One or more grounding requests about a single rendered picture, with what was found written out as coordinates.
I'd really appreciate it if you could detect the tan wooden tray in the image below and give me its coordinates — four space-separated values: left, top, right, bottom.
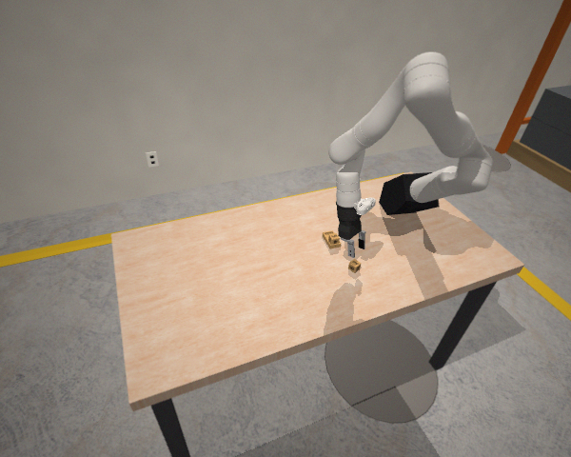
322 230 341 248

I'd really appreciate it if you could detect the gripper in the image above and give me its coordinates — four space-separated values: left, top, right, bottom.
336 189 376 258

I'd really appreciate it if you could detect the tan wooden number cube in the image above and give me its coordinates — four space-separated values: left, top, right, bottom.
328 233 340 245
348 259 361 273

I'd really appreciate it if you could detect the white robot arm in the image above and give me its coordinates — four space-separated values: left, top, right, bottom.
328 52 493 203

